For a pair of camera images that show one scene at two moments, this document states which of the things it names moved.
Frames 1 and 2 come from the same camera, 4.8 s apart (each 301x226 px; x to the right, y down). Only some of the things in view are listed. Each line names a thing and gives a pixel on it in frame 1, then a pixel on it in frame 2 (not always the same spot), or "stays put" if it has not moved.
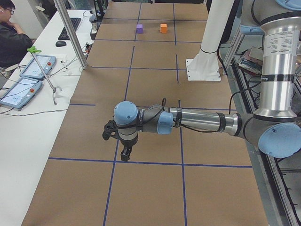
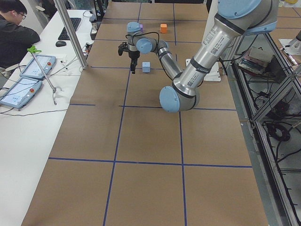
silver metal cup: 94,28 stays put
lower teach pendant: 20,92 stays put
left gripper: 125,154 to 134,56
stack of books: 251,61 stays put
